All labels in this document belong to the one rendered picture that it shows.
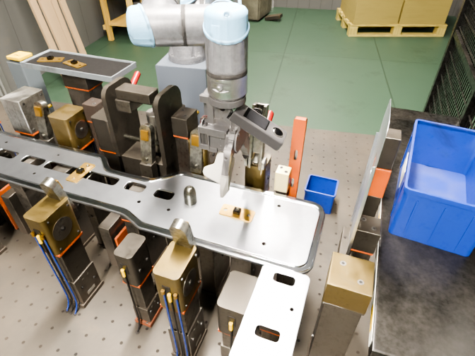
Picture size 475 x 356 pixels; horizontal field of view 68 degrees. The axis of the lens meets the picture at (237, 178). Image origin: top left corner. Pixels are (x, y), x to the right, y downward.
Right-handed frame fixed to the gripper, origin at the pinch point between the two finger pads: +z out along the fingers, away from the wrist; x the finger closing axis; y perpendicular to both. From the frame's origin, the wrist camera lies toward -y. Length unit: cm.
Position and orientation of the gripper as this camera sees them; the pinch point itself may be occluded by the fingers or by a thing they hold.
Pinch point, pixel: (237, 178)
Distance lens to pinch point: 78.8
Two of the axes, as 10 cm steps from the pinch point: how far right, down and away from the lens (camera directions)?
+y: -9.4, -2.2, 2.6
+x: -3.4, 5.9, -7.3
